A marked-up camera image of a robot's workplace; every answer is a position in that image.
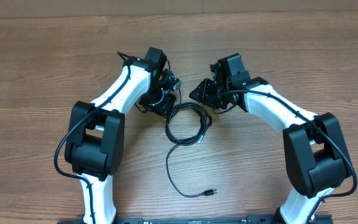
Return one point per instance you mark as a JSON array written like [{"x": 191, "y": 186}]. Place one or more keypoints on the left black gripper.
[{"x": 164, "y": 107}]

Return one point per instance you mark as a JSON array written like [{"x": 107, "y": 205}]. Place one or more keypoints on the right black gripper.
[{"x": 204, "y": 88}]

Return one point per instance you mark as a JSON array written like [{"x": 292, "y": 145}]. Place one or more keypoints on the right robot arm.
[{"x": 316, "y": 156}]

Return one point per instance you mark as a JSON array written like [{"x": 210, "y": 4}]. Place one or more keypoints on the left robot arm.
[{"x": 94, "y": 143}]

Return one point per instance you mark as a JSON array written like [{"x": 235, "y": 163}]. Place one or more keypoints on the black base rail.
[{"x": 194, "y": 220}]

